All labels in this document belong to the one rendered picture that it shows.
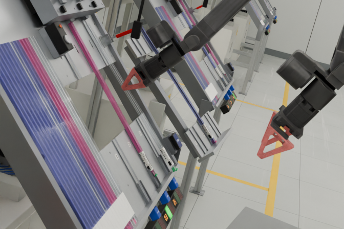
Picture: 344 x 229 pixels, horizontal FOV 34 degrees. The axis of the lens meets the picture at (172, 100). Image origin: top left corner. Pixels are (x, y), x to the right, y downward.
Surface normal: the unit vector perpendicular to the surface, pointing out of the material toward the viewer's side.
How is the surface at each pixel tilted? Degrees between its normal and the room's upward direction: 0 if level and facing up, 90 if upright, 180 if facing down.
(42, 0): 90
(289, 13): 90
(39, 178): 90
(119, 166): 48
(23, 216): 90
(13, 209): 0
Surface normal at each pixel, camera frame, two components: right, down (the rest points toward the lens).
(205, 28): -0.14, 0.06
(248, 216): 0.23, -0.93
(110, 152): 0.85, -0.43
